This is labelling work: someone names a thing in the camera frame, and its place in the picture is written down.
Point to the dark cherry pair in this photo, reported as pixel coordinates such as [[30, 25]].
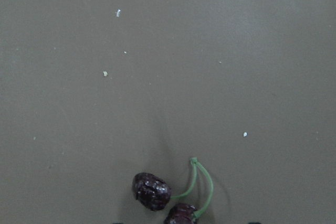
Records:
[[154, 194]]

